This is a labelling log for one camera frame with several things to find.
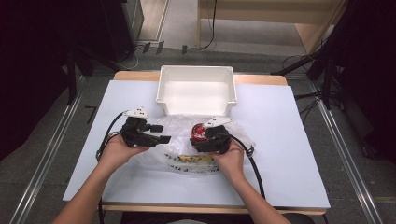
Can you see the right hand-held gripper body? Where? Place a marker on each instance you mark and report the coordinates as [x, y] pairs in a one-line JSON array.
[[218, 140]]

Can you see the black metal stand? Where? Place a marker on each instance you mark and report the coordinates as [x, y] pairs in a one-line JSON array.
[[71, 77]]

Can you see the white plastic bin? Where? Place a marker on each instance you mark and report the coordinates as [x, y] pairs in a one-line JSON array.
[[196, 96]]

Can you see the black power plug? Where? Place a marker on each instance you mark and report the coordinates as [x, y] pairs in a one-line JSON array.
[[146, 47], [184, 49], [160, 47]]

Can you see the light wooden shelf unit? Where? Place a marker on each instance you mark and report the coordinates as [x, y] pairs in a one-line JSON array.
[[267, 11]]

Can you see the white table mat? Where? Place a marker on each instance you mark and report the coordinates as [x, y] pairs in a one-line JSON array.
[[280, 140]]

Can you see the translucent white plastic bag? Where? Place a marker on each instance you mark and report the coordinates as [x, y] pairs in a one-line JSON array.
[[177, 149]]

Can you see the metal floor rail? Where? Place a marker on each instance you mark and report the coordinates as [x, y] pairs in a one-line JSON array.
[[46, 158], [345, 155]]

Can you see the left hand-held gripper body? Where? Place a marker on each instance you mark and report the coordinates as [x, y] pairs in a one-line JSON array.
[[134, 132]]

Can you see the person's left hand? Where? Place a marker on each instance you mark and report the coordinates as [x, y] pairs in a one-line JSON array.
[[116, 154]]

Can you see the person's dark clothing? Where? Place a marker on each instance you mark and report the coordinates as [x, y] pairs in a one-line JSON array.
[[186, 219]]

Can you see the wooden table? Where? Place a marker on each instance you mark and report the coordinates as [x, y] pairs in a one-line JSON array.
[[261, 79]]

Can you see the red round object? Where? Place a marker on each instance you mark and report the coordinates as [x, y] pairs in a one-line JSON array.
[[198, 132]]

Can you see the dark cabinet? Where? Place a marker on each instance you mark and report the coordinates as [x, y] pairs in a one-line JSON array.
[[124, 25]]

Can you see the person's right hand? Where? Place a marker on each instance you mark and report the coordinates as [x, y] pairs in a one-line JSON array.
[[232, 163]]

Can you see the black tripod stand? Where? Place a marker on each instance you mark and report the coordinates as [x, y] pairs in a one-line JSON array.
[[327, 62]]

